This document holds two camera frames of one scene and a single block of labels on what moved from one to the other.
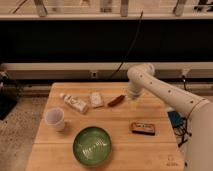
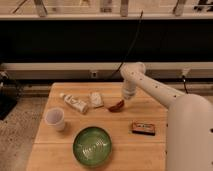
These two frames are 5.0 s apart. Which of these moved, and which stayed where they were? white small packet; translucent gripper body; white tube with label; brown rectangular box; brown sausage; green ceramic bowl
Moved: translucent gripper body; brown sausage
Stayed: green ceramic bowl; white tube with label; white small packet; brown rectangular box
